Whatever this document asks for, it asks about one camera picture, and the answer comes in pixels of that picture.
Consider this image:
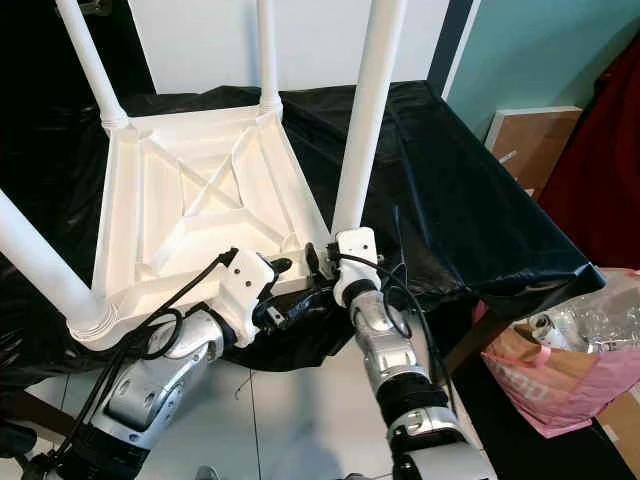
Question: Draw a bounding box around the black plastic table cover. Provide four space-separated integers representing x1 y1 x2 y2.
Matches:
0 80 606 381

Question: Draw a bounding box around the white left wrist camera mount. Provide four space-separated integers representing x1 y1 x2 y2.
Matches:
210 248 276 348

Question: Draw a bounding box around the brown cardboard box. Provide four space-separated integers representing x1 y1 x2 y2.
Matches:
595 390 640 446

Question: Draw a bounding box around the white plastic children table top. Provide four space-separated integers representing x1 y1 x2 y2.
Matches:
72 100 336 351

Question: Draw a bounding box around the clear plastic packaging bundle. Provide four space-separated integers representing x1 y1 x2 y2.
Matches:
525 270 640 351

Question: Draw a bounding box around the dark red curtain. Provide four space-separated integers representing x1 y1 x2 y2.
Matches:
540 50 640 271

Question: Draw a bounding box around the brown cardboard panel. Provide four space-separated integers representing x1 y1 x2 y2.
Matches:
485 105 583 196

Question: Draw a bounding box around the pink shopping bag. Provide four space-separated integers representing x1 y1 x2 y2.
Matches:
480 300 640 439

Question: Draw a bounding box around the white plastic table leg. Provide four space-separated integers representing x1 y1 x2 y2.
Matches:
55 0 131 131
330 0 408 241
0 190 116 341
256 0 283 116

